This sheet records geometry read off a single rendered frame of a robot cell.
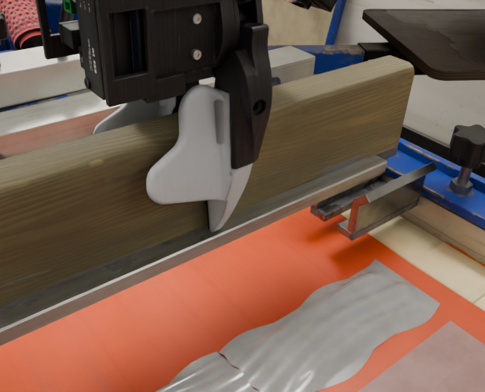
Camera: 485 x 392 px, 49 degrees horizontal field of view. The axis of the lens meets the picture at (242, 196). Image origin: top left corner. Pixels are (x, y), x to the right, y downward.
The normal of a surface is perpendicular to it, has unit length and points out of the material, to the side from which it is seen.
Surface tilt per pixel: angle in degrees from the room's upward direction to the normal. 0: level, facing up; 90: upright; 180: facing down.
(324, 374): 38
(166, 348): 0
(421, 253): 0
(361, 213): 90
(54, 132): 90
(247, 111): 103
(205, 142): 83
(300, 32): 79
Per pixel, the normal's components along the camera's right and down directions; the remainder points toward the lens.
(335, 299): 0.32, -0.46
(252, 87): 0.62, 0.31
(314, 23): -0.78, 0.15
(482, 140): 0.04, -0.83
